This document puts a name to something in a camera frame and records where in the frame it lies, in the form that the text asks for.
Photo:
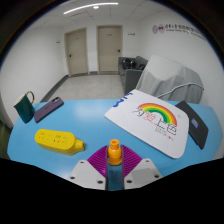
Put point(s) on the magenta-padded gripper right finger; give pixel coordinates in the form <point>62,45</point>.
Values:
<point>141,173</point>

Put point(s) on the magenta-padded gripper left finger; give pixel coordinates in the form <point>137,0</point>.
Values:
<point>88,173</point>

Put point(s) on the yellow power strip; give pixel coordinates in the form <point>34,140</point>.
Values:
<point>56,141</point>

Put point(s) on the white rainbow-print board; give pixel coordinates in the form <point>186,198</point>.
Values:
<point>146,123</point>

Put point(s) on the purple smartphone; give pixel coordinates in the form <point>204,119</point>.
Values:
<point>48,109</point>

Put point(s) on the dark green mug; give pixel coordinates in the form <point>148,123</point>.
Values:
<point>24,108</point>

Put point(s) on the grey sofa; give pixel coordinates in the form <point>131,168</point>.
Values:
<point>131,80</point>

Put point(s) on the grey cloth-covered object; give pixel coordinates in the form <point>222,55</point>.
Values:
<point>170,80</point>

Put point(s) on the black bag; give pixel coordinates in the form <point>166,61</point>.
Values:
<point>128,63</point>

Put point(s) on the beige door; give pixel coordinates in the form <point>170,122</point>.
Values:
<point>76,51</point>
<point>109,48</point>

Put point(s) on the small round ceiling light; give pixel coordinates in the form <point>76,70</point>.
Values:
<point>96,7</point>

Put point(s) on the long ceiling light strip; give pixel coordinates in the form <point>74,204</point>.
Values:
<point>90,6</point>

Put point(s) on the small wall sign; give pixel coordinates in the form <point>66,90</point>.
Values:
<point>131,33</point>

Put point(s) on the wall logo lettering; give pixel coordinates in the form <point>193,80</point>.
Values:
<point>176,30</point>

